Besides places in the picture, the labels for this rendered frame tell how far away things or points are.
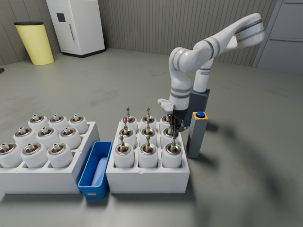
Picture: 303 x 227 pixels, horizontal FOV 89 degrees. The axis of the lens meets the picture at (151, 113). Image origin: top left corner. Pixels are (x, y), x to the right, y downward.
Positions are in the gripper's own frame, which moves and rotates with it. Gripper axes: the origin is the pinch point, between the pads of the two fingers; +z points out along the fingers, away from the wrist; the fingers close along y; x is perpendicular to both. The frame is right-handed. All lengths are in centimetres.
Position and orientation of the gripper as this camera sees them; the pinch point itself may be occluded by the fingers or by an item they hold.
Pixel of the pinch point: (175, 132)
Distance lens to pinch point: 69.3
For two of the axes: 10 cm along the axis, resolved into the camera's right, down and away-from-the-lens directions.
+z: -0.1, 8.3, 5.6
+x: -9.1, 2.2, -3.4
